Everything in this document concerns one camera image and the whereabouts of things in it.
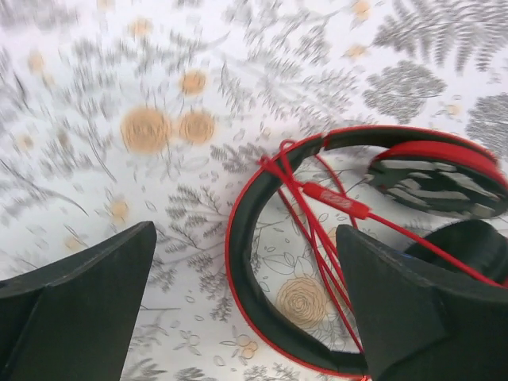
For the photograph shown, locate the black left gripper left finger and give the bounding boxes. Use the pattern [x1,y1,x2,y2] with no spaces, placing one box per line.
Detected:
[1,221,156,381]

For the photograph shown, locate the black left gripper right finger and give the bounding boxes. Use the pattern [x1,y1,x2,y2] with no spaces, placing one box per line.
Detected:
[336,225,507,380]

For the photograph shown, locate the red and black headphones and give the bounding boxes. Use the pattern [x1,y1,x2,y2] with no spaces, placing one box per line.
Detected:
[225,125,507,380]

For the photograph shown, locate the floral tablecloth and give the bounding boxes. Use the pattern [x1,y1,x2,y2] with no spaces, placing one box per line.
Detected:
[1,1,507,380]

